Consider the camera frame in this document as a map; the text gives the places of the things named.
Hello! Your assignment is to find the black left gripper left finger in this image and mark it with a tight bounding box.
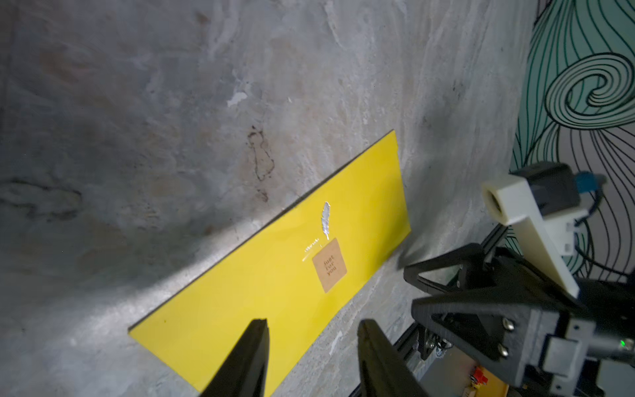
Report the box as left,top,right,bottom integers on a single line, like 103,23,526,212
200,319,270,397

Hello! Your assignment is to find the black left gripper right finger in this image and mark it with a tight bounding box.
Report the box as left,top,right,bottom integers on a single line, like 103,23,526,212
357,319,428,397

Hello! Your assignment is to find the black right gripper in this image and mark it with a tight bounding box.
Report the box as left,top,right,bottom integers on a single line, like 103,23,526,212
403,243,634,390

